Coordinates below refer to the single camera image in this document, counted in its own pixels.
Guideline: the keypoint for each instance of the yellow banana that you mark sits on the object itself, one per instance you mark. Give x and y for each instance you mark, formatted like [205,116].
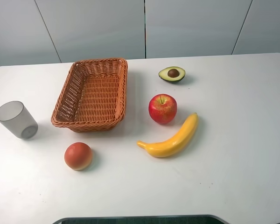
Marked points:
[176,143]

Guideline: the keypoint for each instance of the brown wicker basket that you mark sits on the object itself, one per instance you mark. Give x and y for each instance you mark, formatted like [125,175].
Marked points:
[93,97]

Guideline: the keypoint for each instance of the red apple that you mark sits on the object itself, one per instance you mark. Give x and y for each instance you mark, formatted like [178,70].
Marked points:
[162,108]

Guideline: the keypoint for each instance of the halved avocado with pit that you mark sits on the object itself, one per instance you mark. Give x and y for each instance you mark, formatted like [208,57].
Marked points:
[172,74]

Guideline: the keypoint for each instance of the round brown bread bun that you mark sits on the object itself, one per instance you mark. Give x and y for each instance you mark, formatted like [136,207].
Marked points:
[78,156]

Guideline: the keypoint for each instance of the grey translucent plastic cup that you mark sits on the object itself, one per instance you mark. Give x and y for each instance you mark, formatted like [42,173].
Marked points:
[15,117]

